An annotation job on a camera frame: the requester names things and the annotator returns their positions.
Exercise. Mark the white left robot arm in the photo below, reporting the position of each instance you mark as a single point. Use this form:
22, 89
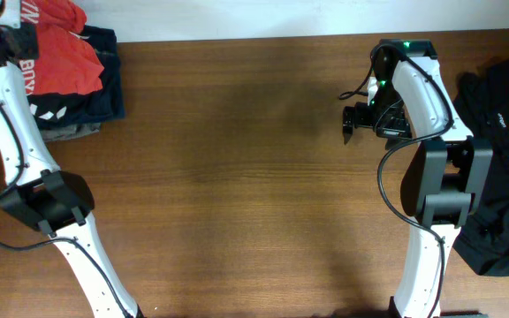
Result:
47, 199

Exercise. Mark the black folded garment with stripes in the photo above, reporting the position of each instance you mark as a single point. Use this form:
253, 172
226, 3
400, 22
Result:
53, 110

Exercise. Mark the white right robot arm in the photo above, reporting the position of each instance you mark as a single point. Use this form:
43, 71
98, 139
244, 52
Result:
434, 169

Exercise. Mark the black t-shirt pile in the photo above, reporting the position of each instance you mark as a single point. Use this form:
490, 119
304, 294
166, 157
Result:
483, 104

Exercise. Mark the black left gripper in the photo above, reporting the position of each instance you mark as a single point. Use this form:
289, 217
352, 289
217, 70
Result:
30, 34

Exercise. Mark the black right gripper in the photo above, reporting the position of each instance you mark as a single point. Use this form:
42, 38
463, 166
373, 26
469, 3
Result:
398, 128

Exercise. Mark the orange FRAM t-shirt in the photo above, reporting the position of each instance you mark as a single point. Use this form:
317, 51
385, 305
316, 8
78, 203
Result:
66, 64

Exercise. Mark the grey folded garment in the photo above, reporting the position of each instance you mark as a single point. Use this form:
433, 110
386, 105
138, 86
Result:
70, 132

